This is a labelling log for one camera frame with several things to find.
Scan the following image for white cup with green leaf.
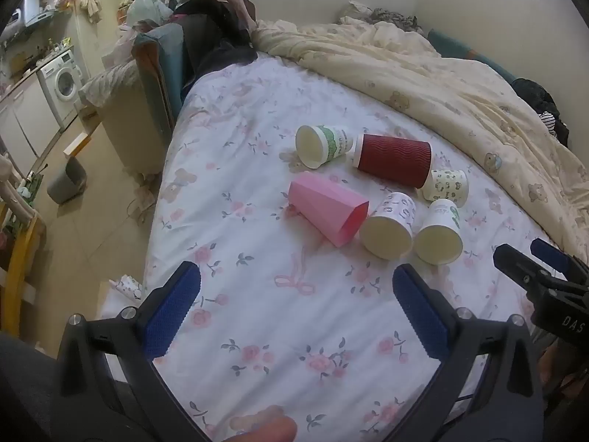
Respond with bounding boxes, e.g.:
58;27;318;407
415;199;463;266

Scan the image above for pink plastic cup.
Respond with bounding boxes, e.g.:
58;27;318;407
288;171;370;248

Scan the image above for white washing machine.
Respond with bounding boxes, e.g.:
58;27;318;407
37;48;86;126

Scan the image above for teal upholstered headboard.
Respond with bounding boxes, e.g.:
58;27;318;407
133;23;196;132

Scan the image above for white plastic bag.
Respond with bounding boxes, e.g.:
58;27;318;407
124;0;173;33

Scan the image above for white patterned cup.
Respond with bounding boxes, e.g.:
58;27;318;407
109;275;142;301

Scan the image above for cream bear print quilt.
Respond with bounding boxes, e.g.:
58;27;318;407
252;15;589;263

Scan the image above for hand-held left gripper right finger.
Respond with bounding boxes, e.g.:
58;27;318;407
392;264;546;442

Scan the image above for dark grey clothing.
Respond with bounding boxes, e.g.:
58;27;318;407
0;331;120;442

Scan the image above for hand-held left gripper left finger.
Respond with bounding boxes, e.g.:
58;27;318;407
57;261;203;442

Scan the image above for black and striped clothes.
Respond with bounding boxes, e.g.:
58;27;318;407
512;77;572;145

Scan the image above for white kitchen cabinet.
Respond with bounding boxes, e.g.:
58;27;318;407
0;71;63;171

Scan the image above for person's left hand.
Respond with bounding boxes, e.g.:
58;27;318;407
229;417;298;442

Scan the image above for grey trash bin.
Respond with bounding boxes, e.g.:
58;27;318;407
47;160;88;204

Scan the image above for range hood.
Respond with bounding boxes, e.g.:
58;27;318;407
4;0;58;33

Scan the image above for yellow wooden chair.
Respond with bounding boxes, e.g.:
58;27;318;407
0;152;47;337

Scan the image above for pile of dark clothes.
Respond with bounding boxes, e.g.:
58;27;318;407
169;0;259;87

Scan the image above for white cup with green band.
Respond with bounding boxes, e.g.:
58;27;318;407
295;124;354;170

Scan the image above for teal pillow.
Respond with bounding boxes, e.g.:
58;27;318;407
426;28;516;81

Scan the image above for dark red ribbed cup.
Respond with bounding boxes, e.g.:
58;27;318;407
352;133;433;189

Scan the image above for grey patterned pillow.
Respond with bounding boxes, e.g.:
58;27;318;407
368;7;426;35

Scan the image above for floral white bedsheet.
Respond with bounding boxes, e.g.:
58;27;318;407
99;53;560;442

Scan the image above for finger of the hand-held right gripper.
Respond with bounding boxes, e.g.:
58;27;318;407
530;238;589;286
493;243;555;296

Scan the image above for cardboard box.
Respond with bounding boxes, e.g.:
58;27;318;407
63;133;93;157

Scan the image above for white cup with purple print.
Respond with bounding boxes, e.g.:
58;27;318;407
359;192;417;260

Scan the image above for small white cup green pattern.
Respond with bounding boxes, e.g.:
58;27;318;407
420;169;468;206

